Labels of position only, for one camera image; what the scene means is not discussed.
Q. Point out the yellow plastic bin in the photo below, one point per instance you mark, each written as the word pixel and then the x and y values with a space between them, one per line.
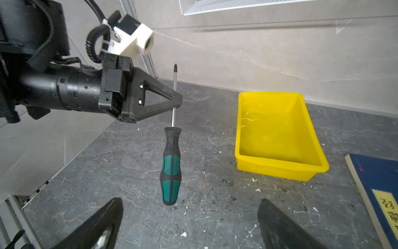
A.
pixel 275 136

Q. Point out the blue book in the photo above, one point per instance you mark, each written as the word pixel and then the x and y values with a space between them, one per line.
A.
pixel 377 182

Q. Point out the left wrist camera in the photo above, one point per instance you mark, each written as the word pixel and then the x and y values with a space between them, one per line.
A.
pixel 132 38

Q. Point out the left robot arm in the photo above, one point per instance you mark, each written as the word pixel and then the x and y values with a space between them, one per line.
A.
pixel 38 72

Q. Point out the green black screwdriver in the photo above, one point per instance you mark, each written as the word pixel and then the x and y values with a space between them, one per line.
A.
pixel 170 176

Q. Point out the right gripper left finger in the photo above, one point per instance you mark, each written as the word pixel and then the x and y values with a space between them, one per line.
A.
pixel 100 231

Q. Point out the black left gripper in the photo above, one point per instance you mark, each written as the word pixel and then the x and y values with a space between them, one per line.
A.
pixel 149 96

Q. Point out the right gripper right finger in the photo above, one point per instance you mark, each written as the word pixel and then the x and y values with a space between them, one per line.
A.
pixel 279 231

